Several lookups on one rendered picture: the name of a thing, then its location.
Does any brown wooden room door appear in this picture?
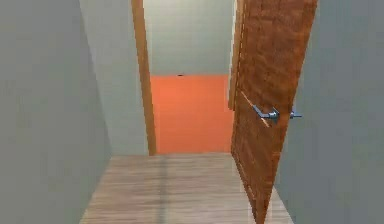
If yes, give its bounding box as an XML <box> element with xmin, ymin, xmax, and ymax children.
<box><xmin>230</xmin><ymin>0</ymin><xmax>319</xmax><ymax>224</ymax></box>

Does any brown wooden door frame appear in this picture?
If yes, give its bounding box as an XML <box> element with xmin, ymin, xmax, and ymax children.
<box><xmin>130</xmin><ymin>0</ymin><xmax>245</xmax><ymax>157</ymax></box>

